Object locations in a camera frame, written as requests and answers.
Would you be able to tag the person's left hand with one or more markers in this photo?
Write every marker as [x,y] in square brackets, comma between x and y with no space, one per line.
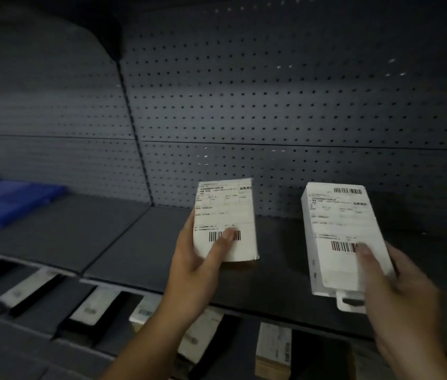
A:
[186,280]

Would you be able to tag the person's right hand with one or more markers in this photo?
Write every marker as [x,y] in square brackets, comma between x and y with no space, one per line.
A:
[402,312]

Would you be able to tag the person's left thumb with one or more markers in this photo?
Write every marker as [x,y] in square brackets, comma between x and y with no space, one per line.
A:
[220,247]

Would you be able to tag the person's right thumb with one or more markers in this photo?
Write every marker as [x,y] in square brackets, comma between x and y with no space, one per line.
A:
[369,269]

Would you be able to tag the white labelled box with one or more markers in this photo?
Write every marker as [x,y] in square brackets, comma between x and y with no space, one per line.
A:
[225,213]

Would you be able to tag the white box with hang tab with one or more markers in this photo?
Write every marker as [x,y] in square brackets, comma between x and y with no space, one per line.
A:
[338,229]

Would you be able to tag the person's right forearm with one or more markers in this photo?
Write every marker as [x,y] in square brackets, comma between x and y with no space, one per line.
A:
[421,368]

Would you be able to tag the person's left forearm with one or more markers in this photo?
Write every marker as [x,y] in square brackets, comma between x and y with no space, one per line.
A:
[148,348]

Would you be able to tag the grey metal shelf board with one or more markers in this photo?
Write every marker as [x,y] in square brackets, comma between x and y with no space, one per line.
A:
[287,273]
[61,229]

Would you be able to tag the row of black-white boxes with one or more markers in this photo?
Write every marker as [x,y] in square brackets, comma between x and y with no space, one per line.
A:
[100,312]

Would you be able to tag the grey pegboard panel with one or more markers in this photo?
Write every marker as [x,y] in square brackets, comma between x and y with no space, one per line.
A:
[306,94]
[45,114]

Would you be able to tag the blue plastic crate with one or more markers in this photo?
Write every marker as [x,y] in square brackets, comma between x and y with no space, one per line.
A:
[5,203]

